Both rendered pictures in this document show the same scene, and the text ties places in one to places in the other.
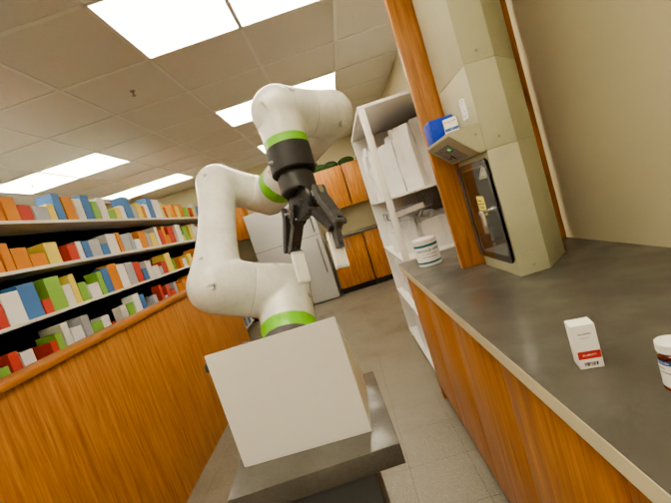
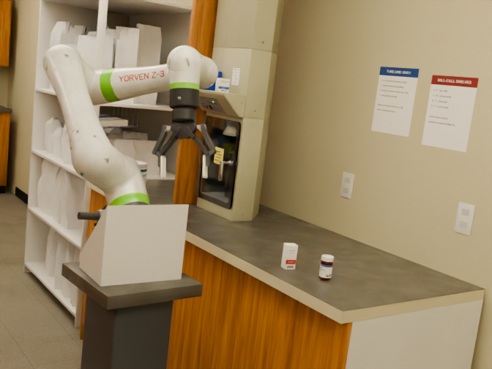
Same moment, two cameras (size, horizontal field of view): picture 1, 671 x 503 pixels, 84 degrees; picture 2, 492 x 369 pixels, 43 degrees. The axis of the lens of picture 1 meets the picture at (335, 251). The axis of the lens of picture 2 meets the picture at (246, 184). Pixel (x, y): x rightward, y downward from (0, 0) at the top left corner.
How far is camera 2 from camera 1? 141 cm
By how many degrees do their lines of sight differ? 38
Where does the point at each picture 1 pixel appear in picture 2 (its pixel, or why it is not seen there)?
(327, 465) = (164, 288)
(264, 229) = not seen: outside the picture
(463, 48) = (256, 36)
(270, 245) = not seen: outside the picture
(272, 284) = (131, 171)
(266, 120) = (185, 70)
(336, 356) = (180, 228)
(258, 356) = (138, 215)
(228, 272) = (114, 154)
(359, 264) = not seen: outside the picture
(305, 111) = (203, 72)
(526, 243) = (243, 197)
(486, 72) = (263, 61)
